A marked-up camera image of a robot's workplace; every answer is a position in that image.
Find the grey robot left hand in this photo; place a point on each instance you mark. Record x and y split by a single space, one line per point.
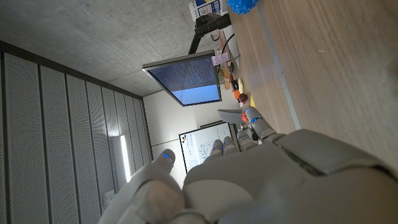
248 186

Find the dark red ball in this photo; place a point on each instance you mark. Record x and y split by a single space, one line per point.
242 98

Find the blue spiky stress ball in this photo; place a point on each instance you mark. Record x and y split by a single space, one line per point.
242 6

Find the red orange toy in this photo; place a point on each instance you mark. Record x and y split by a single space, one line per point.
244 117

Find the orange cube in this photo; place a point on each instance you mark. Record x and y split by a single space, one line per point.
236 94

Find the grey tape outline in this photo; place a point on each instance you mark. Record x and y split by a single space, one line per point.
280 73

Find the computer monitor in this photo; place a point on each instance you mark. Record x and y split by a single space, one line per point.
186 81

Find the long ceiling light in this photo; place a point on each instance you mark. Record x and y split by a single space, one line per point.
125 158

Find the white canister with label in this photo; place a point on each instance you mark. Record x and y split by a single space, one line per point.
205 7

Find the whiteboard with black frame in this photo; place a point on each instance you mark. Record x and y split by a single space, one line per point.
199 146

